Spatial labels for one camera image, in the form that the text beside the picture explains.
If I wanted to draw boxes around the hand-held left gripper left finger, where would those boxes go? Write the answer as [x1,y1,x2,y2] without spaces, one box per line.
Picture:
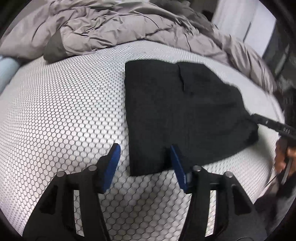
[22,143,121,241]

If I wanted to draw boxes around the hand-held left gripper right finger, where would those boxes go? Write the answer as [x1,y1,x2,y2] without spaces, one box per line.
[170,144,269,241]

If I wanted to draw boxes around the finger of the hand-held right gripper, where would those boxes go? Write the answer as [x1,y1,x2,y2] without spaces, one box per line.
[251,113,296,137]

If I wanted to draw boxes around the black pants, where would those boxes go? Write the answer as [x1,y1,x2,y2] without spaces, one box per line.
[124,60,259,176]

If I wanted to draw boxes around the person's right hand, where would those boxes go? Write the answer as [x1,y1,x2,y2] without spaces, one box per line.
[275,139,290,174]

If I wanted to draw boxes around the honeycomb patterned bed sheet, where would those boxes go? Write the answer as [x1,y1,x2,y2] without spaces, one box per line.
[0,39,286,241]

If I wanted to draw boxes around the white curtain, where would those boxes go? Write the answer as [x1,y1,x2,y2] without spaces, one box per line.
[211,0,277,56]

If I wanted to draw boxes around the grey two-tone duvet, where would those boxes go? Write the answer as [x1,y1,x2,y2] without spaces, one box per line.
[0,0,278,93]

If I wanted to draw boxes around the light blue pillow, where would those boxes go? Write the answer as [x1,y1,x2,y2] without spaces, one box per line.
[0,54,20,92]

